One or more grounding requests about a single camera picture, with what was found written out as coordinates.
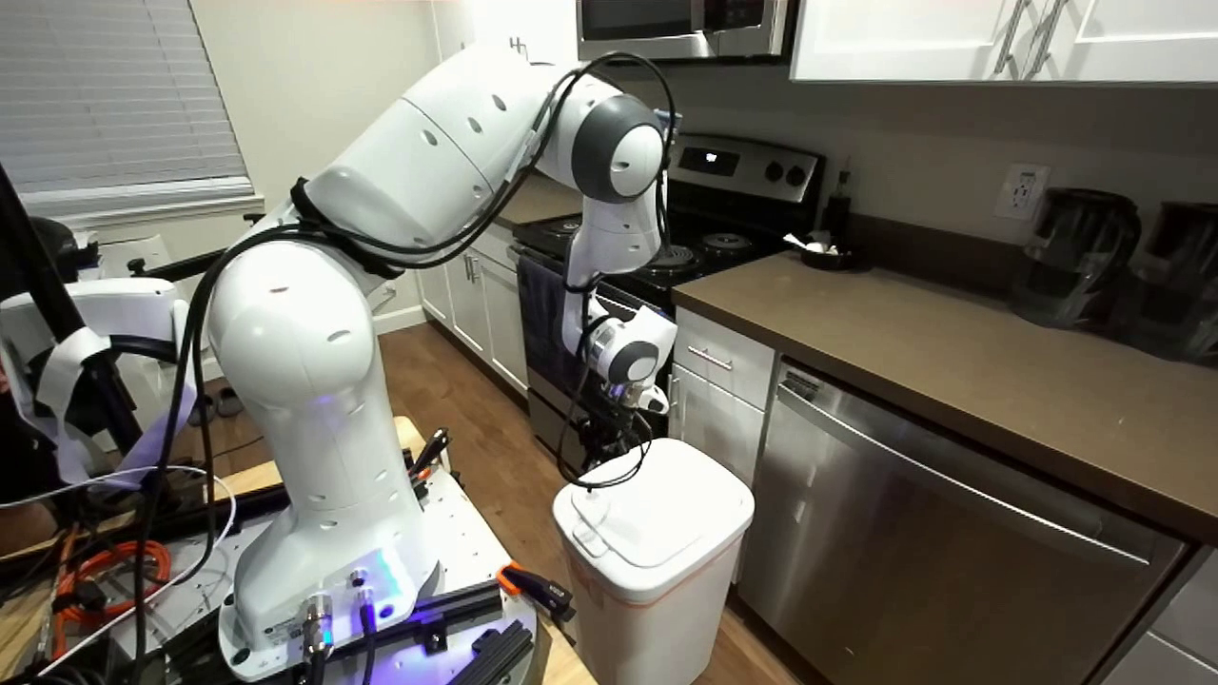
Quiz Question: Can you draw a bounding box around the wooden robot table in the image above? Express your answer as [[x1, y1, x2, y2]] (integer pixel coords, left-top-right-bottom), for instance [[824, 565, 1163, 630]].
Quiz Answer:
[[0, 414, 600, 685]]

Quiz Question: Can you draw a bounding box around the stainless steel dishwasher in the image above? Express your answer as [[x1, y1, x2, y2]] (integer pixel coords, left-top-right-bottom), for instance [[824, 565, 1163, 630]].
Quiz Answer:
[[734, 356, 1190, 685]]

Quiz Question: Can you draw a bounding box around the orange cable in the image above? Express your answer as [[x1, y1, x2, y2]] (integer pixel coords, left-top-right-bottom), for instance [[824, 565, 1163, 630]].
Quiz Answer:
[[49, 537, 174, 655]]

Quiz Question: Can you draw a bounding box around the white plastic trash can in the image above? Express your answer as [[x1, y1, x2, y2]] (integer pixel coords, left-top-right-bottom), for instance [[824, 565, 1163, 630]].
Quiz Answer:
[[547, 432, 758, 685]]

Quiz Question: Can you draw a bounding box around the wide white wall cabinet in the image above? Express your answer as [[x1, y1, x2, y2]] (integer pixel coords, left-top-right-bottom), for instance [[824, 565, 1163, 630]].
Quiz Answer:
[[790, 0, 1218, 88]]

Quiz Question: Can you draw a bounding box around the black tripod pole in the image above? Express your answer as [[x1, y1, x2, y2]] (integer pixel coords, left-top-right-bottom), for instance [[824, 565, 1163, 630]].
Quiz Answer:
[[0, 164, 145, 465]]

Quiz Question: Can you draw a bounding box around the black metal bar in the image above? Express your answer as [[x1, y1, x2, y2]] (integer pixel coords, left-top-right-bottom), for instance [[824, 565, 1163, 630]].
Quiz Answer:
[[441, 621, 542, 685], [378, 578, 510, 639]]

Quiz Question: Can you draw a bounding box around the narrow white wall cabinet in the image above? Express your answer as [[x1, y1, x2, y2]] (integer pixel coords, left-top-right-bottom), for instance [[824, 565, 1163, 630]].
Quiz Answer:
[[429, 0, 587, 60]]

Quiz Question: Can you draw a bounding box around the black countertop appliance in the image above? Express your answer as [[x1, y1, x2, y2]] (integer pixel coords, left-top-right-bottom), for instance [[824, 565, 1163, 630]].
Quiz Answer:
[[1126, 203, 1218, 370]]

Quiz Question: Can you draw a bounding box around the grey metal mounting plate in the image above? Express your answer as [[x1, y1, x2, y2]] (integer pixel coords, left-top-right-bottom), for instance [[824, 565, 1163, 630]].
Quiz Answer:
[[112, 468, 542, 685]]

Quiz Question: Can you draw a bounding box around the dark bottle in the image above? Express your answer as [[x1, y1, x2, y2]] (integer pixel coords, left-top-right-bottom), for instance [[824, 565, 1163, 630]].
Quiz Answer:
[[819, 167, 857, 244]]

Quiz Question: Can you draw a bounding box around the black clamp with orange handle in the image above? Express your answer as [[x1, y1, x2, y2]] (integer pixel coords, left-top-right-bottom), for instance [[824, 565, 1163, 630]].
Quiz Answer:
[[494, 562, 578, 625]]

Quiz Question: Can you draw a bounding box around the stainless steel microwave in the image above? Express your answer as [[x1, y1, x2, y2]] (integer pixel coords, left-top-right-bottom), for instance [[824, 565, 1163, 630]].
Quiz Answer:
[[574, 0, 800, 66]]

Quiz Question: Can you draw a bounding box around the dark hanging dish towel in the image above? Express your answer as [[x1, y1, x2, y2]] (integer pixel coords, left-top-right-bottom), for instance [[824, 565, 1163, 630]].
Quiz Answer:
[[515, 253, 578, 386]]

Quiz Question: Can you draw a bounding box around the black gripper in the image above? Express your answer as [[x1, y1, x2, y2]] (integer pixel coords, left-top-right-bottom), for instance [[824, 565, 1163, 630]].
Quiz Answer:
[[590, 378, 668, 465]]

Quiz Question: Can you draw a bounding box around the black coffee maker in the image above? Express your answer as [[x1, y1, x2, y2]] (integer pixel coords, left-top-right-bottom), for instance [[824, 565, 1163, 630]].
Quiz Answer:
[[1014, 185, 1144, 331]]

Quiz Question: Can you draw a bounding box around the small black clamp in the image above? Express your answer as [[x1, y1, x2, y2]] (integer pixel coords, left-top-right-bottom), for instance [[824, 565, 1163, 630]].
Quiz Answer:
[[406, 427, 457, 493]]

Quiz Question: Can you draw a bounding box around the white drawer cabinet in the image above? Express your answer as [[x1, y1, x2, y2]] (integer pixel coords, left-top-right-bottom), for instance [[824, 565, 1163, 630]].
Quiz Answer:
[[668, 305, 782, 485]]

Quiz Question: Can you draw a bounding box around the white wrapped stand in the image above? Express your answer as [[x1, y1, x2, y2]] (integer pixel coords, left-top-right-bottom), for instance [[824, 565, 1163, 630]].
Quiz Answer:
[[0, 279, 200, 490]]

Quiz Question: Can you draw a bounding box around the white base cabinet with doors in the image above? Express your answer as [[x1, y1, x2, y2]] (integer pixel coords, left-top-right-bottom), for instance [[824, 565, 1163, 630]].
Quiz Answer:
[[414, 224, 528, 394]]

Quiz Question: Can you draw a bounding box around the white thin cable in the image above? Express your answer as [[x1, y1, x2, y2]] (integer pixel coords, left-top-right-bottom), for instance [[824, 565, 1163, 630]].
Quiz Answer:
[[0, 454, 243, 678]]

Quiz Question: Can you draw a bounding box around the white wall power outlet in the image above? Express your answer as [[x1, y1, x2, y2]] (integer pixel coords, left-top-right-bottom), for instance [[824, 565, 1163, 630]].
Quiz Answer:
[[999, 159, 1051, 224]]

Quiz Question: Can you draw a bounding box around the grey corner cabinet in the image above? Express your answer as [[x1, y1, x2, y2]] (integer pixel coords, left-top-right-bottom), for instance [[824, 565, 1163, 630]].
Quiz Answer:
[[1097, 544, 1218, 685]]

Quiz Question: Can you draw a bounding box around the black dish with utensils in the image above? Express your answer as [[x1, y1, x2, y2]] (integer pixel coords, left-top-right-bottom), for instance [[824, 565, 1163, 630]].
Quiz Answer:
[[782, 229, 869, 275]]

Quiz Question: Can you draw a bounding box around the white window blind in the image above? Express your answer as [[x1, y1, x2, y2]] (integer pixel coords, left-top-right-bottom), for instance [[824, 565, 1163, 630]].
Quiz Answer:
[[0, 0, 263, 215]]

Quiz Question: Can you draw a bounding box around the brown kitchen countertop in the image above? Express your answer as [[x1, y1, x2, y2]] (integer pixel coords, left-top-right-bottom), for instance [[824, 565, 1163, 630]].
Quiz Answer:
[[669, 244, 1218, 546]]

